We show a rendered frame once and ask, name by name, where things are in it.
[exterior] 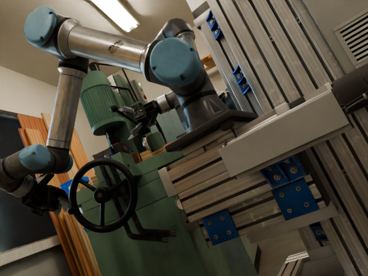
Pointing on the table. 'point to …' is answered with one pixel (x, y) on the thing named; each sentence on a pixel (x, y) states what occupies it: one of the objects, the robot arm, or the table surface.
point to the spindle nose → (113, 137)
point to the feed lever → (129, 119)
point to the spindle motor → (99, 103)
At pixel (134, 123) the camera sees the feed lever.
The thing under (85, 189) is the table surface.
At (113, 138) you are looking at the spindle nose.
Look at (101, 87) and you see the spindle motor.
